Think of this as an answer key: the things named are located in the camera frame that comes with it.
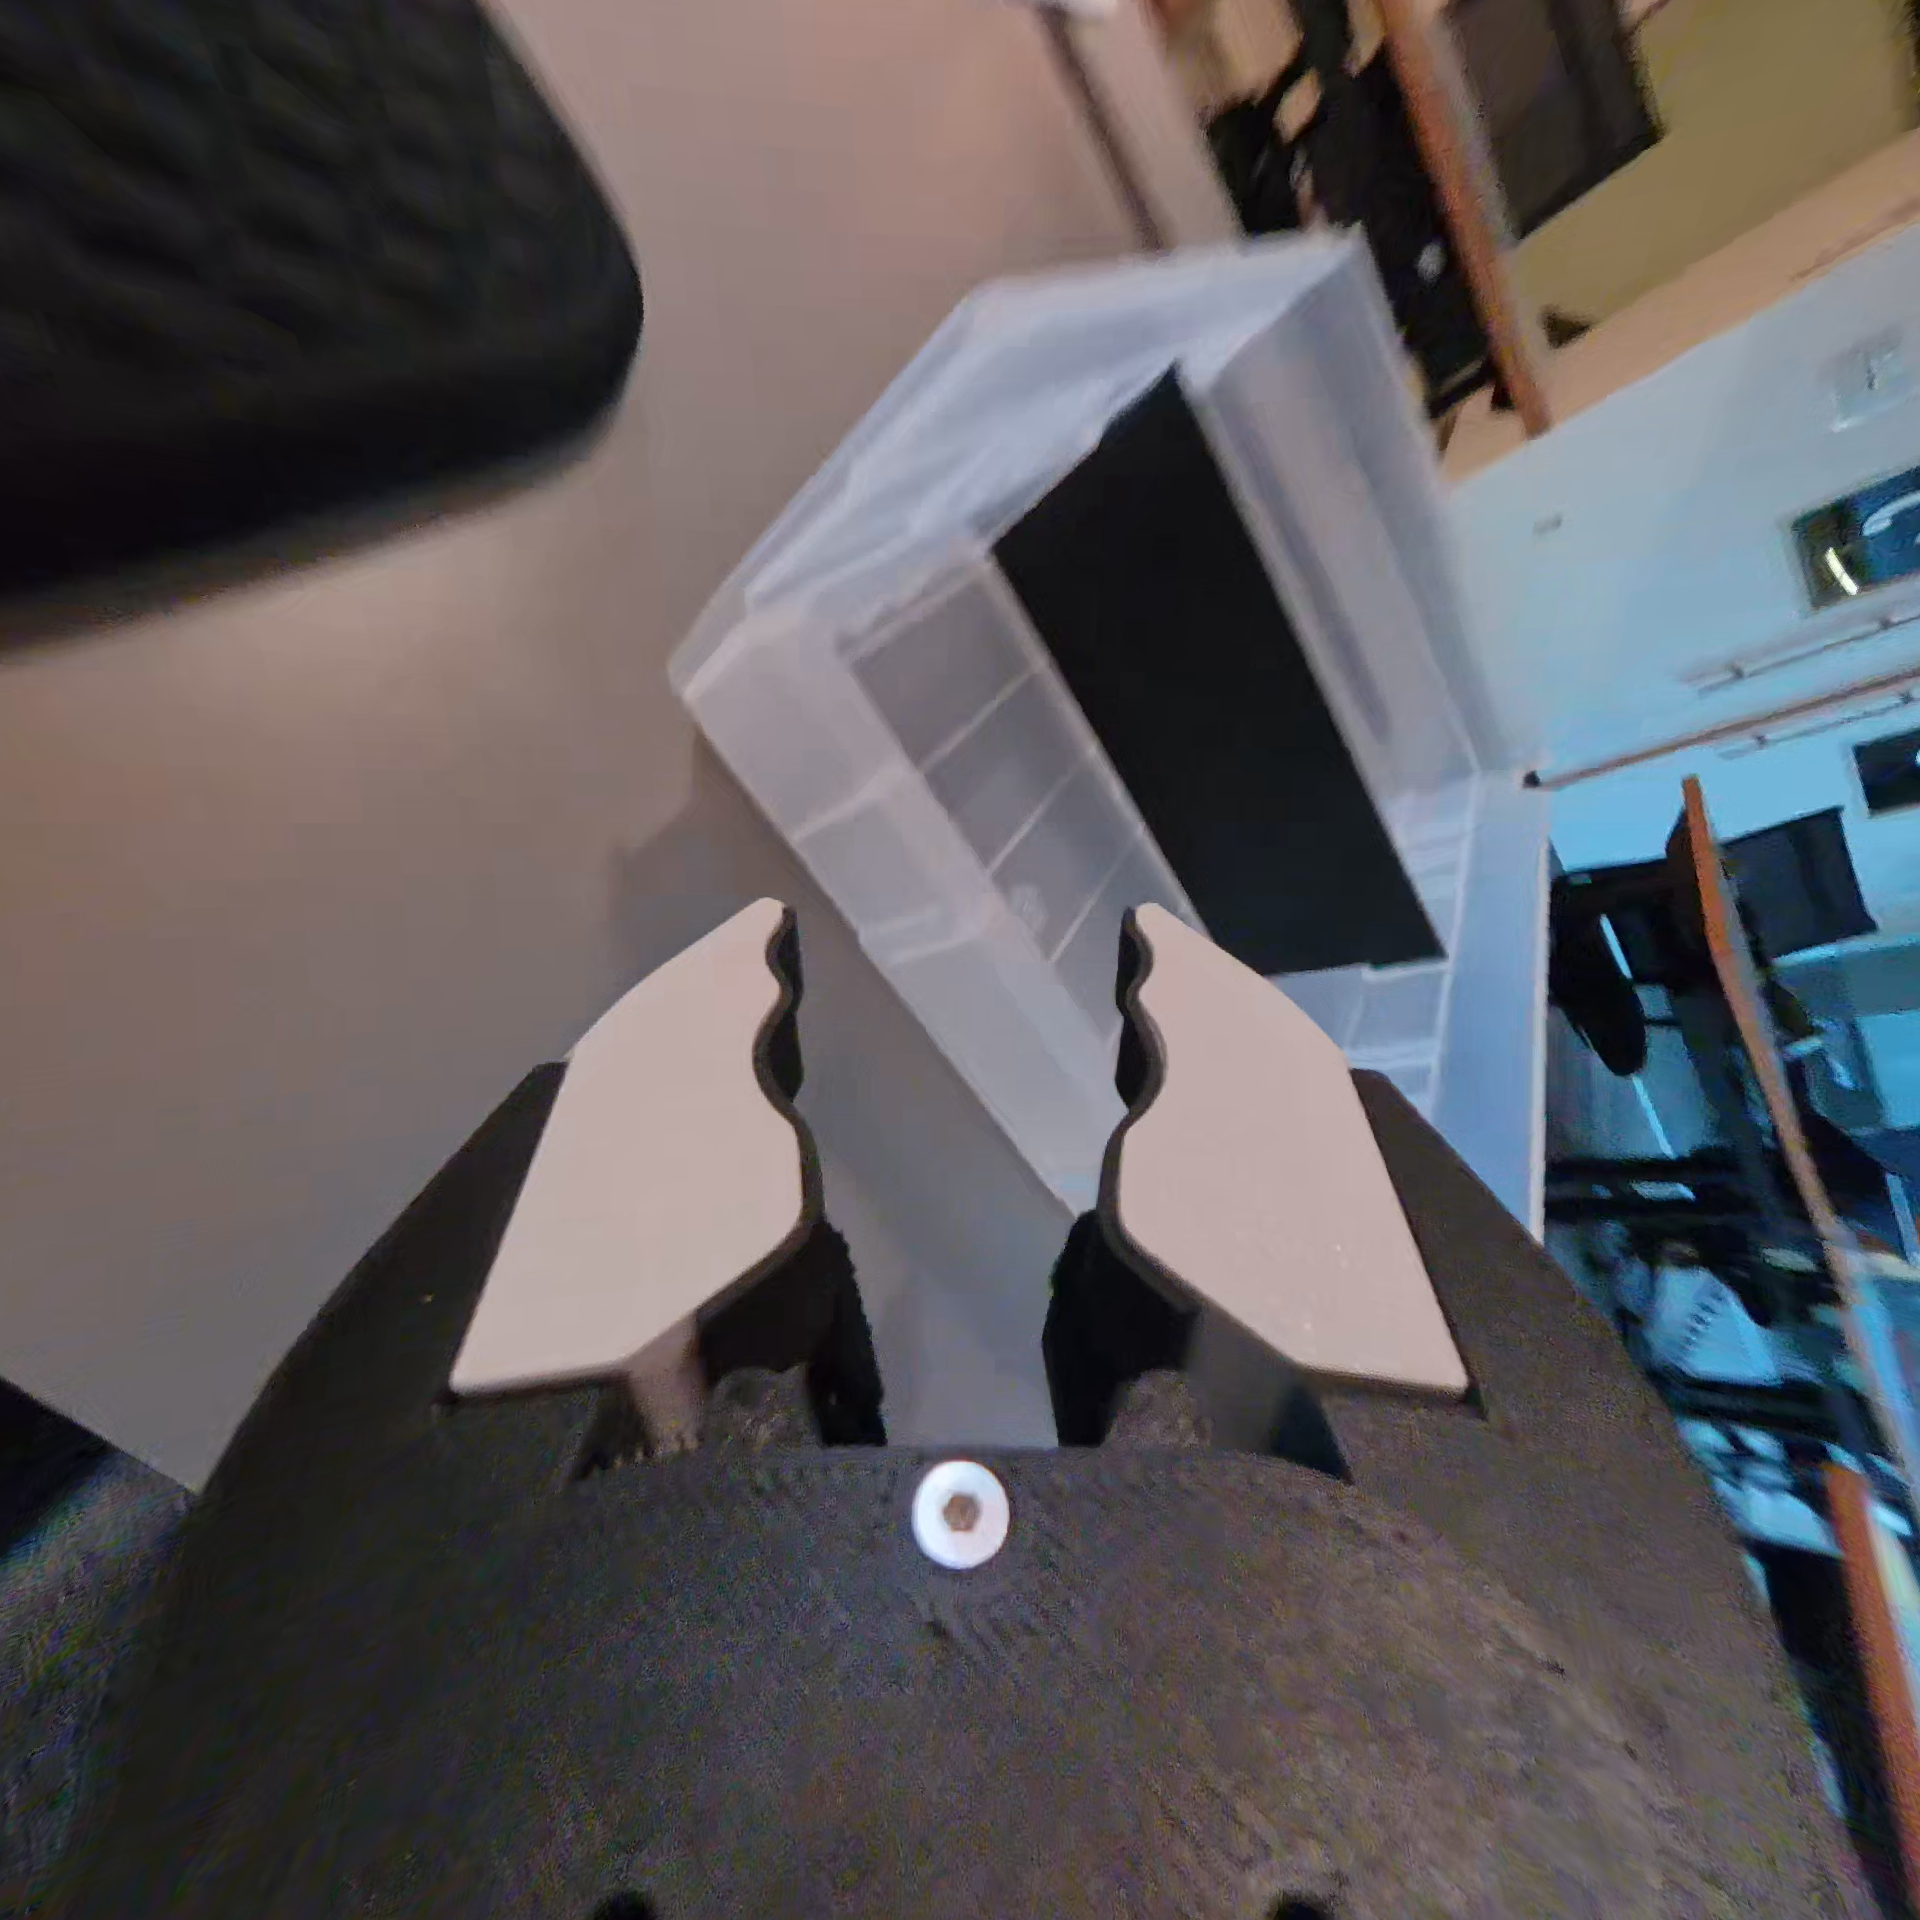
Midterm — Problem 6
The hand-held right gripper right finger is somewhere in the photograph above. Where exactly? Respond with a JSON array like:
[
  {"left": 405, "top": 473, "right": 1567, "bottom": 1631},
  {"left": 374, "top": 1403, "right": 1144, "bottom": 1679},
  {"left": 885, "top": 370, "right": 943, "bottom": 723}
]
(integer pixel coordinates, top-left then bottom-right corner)
[{"left": 1096, "top": 900, "right": 1473, "bottom": 1403}]

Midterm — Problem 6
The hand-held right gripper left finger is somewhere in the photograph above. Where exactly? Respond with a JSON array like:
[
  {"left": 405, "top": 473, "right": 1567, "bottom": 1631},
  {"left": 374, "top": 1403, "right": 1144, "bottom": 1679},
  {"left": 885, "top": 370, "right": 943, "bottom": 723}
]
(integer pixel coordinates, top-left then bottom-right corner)
[{"left": 447, "top": 897, "right": 828, "bottom": 1434}]

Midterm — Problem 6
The clear plastic bin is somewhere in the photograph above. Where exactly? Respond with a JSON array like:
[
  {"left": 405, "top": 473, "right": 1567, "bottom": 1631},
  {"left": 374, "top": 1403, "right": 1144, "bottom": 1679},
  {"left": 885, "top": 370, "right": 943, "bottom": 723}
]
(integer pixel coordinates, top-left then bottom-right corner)
[{"left": 668, "top": 224, "right": 1554, "bottom": 1239}]

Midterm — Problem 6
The black flat pad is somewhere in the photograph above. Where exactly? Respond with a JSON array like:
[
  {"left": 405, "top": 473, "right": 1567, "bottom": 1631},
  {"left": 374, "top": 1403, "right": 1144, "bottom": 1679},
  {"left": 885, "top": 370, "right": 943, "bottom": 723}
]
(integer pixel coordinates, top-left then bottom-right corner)
[{"left": 989, "top": 368, "right": 1448, "bottom": 976}]

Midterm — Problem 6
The wooden-edged office table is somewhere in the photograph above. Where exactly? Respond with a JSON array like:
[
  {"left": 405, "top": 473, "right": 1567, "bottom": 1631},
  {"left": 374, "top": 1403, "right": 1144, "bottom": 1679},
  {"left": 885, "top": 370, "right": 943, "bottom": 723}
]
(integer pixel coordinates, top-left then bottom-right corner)
[{"left": 1559, "top": 777, "right": 1920, "bottom": 1353}]

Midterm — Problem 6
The black textured mat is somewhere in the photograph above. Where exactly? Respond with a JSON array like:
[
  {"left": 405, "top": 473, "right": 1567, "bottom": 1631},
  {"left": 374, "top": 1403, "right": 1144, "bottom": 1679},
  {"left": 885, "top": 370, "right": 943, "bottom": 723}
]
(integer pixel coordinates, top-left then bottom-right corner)
[{"left": 0, "top": 0, "right": 647, "bottom": 653}]

